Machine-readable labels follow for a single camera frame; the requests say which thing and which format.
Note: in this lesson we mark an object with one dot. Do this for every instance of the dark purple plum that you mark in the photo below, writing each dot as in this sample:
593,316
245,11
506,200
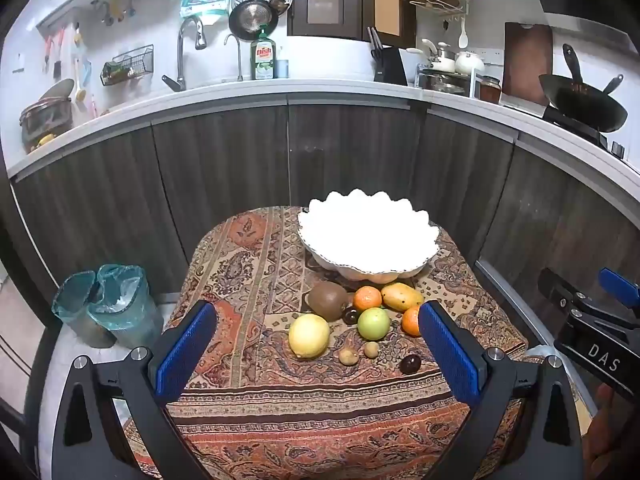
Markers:
411,363
350,316

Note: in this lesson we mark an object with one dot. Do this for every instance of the white pump soap bottle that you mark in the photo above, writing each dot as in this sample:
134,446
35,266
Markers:
282,68

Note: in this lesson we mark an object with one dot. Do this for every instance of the white kettle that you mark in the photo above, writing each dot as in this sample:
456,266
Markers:
440,59

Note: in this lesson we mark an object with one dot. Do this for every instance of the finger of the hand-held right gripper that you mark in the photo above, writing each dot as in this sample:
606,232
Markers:
619,284
562,287

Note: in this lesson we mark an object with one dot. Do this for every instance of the tall chrome faucet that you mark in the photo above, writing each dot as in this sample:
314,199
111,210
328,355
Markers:
181,55

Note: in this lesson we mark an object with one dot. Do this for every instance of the black knife block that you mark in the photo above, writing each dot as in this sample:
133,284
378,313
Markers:
389,62

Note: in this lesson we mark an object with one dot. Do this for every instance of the white pot with lid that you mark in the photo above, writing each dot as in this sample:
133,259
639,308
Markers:
469,62

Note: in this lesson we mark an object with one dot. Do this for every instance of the small brown longan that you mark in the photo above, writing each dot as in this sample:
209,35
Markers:
370,349
347,356

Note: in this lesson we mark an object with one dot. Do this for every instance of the yellow lemon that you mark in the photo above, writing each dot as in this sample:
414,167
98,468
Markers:
309,336

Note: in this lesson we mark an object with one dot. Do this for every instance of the white kitchen countertop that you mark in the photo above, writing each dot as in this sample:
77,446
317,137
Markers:
325,87

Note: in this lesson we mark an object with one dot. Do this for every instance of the glass jar of red sauce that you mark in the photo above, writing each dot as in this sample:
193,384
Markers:
490,90

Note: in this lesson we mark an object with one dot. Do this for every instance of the yellow hanging utensil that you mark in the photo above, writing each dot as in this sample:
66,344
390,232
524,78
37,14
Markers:
117,5

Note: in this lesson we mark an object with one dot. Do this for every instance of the green dish soap bottle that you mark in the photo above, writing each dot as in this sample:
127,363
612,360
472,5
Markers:
263,57

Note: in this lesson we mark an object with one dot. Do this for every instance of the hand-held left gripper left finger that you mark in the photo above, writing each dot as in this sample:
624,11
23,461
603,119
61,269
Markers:
185,350

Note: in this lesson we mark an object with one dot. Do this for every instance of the green apple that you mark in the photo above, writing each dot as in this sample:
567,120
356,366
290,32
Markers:
374,323

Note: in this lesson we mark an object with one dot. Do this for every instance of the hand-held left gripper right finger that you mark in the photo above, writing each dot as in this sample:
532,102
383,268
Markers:
450,355

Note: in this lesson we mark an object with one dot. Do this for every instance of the orange tangerine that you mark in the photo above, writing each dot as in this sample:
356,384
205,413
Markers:
411,321
367,298

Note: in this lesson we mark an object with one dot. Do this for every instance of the black wok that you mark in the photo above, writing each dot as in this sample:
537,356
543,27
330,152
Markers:
582,100

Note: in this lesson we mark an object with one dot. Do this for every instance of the dark wood kitchen cabinets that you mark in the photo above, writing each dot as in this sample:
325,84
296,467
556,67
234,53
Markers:
225,170

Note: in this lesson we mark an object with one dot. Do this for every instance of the person's right hand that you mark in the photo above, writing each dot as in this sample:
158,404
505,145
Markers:
600,430

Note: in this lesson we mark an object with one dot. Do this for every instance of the trash bin with green bag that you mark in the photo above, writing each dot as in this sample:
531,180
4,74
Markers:
75,310
122,305

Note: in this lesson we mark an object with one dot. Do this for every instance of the dish brush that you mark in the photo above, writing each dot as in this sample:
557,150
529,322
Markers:
80,87

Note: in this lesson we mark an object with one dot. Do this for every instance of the brown cutting board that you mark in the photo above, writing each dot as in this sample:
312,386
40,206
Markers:
527,62

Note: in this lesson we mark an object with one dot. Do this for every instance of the hanging frying pan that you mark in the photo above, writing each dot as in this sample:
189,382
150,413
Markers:
253,19

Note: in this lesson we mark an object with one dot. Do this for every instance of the small chrome faucet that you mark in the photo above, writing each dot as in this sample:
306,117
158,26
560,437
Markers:
240,60

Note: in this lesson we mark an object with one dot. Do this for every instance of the glass pot with lid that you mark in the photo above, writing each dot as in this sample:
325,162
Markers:
45,115

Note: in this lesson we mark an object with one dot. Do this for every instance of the metal dish rack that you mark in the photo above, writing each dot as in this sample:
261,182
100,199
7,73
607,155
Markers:
447,84

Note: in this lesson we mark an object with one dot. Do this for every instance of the brown kiwi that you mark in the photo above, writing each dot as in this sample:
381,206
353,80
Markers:
327,300

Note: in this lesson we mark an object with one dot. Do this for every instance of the white scalloped bowl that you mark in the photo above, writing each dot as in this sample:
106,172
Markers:
367,240

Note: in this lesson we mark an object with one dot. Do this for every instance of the yellow mango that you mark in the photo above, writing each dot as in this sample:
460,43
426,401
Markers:
401,296

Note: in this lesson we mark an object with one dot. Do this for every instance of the white spatula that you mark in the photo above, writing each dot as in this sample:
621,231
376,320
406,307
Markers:
463,35

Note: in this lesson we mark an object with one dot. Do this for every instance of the black gas stove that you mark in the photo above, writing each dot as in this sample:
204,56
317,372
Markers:
580,130

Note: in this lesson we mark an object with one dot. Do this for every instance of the patterned tablecloth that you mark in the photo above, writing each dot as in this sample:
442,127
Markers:
300,410

